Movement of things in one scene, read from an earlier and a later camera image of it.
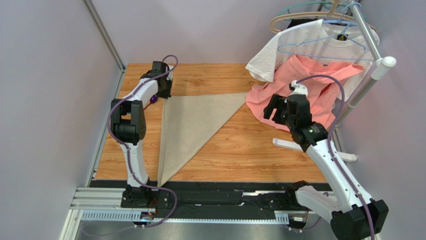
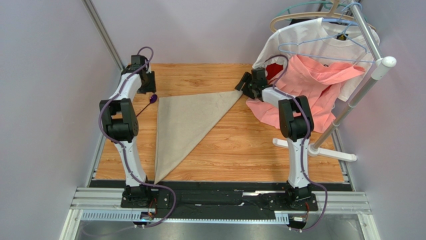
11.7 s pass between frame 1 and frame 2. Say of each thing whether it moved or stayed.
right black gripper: moved
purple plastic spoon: stayed
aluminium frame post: stayed
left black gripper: moved
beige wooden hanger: stayed
